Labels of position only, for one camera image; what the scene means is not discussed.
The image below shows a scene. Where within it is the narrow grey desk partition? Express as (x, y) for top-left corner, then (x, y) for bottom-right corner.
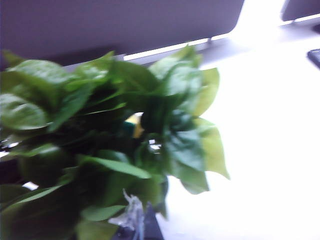
(279, 0), (320, 23)

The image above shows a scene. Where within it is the clear crumpled plastic piece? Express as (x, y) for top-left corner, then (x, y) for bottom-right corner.
(108, 189), (146, 240)

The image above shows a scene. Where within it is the green plant in white pot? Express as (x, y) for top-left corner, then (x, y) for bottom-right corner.
(0, 44), (231, 240)

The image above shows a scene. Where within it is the wide grey desk partition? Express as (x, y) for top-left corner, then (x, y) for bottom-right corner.
(0, 0), (246, 67)

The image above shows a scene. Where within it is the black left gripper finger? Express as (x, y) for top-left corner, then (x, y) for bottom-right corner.
(112, 201), (165, 240)

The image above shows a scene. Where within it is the black flat device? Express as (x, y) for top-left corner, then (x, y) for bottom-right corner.
(306, 48), (320, 71)

